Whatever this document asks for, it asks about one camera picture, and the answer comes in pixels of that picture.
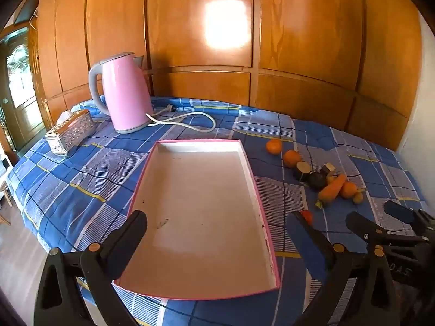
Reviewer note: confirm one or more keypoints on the eggplant piece with pale cut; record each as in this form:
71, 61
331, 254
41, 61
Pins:
302, 170

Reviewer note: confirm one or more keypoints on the white furniture piece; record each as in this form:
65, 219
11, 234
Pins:
5, 173

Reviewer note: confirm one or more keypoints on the red tomato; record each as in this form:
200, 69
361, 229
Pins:
307, 215

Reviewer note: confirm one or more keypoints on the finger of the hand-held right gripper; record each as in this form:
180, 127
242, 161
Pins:
362, 229
402, 211

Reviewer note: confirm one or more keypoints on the wooden wardrobe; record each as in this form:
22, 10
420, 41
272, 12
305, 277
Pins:
221, 23

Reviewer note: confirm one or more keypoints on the small yellowish kiwi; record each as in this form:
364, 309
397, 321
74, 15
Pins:
358, 197

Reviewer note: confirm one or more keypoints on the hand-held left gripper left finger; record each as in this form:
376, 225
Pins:
133, 231

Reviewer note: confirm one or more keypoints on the white tissue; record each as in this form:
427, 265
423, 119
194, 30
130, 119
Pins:
64, 116

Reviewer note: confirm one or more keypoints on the pink electric kettle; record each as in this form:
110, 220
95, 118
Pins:
125, 95

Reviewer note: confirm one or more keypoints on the silver embossed tissue box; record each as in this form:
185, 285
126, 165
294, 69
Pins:
71, 132

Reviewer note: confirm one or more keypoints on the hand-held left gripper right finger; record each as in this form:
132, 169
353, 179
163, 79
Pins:
306, 242

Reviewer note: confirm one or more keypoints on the orange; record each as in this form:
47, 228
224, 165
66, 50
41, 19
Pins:
292, 158
349, 189
274, 146

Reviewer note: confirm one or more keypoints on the small brown block piece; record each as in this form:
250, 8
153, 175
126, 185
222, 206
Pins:
328, 169

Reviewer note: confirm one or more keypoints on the blue plaid blanket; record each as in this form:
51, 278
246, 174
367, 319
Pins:
78, 183

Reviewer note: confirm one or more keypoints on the pink rimmed shallow tray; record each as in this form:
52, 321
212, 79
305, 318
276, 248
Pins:
204, 210

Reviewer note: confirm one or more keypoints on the carrot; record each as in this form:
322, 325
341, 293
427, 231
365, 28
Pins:
332, 187

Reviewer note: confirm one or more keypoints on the wooden glass door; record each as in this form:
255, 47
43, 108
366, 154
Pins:
18, 85

